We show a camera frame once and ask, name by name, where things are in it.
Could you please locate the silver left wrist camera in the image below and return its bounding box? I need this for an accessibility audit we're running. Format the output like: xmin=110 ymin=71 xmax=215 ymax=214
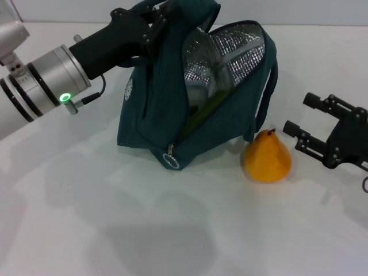
xmin=0 ymin=0 xmax=31 ymax=76

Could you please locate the yellow orange pear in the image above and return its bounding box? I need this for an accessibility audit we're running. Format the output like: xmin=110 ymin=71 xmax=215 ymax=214
xmin=241 ymin=128 xmax=293 ymax=184

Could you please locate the dark teal insulated bag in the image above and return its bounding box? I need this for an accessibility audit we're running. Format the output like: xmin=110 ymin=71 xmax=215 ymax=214
xmin=116 ymin=0 xmax=280 ymax=173

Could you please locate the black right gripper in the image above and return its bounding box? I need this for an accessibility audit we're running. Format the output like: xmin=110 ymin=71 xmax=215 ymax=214
xmin=282 ymin=92 xmax=368 ymax=174

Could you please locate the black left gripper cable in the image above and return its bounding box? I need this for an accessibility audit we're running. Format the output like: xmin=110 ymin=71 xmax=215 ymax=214
xmin=67 ymin=74 xmax=107 ymax=115

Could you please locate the thin grey wall cable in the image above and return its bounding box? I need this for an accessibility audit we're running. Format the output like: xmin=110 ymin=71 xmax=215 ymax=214
xmin=10 ymin=0 xmax=24 ymax=23

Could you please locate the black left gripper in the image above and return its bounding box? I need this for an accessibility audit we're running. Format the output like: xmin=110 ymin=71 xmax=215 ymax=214
xmin=68 ymin=7 xmax=171 ymax=81

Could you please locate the green cucumber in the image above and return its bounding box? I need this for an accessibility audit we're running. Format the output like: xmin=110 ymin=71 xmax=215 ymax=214
xmin=180 ymin=89 xmax=232 ymax=138

